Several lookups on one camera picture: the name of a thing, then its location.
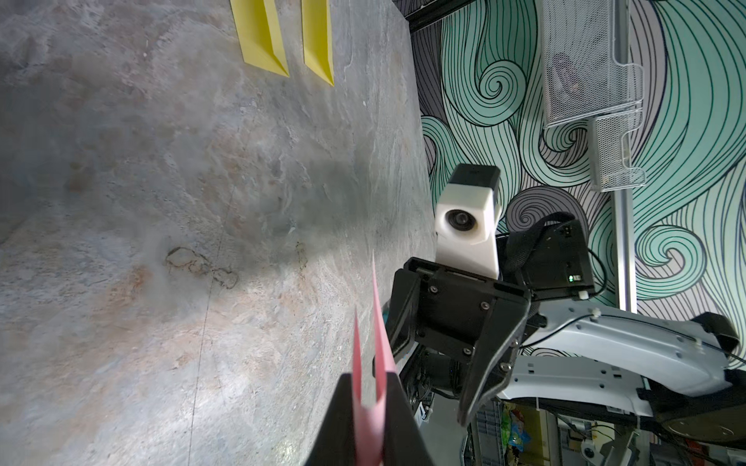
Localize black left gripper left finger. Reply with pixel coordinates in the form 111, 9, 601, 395
305, 373, 356, 466

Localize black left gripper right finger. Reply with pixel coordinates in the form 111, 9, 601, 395
383, 373, 433, 466

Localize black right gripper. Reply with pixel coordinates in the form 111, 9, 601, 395
386, 257, 530, 426

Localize pink square paper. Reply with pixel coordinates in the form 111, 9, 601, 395
352, 254, 396, 465

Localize light yellow square paper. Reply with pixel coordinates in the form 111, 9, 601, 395
301, 0, 334, 87

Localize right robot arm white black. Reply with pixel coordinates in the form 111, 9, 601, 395
387, 213, 745, 449

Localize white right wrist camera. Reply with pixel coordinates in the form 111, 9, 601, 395
435, 163, 501, 280

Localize aluminium rail right wall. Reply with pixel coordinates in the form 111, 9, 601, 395
611, 0, 639, 316

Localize clear plastic wall bin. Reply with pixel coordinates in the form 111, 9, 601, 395
539, 0, 644, 127

